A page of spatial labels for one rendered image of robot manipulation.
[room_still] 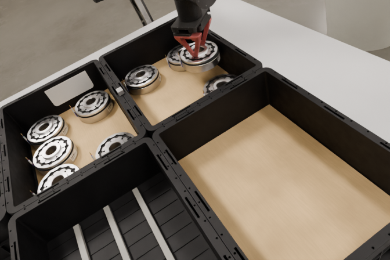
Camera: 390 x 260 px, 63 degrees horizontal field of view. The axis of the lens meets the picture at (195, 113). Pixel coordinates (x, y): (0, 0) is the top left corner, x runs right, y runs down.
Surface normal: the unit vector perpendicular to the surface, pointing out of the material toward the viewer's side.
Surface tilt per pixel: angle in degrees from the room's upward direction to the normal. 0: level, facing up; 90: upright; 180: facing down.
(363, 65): 0
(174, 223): 0
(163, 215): 0
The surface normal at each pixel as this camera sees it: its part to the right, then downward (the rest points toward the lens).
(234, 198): -0.25, -0.70
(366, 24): -0.37, 0.75
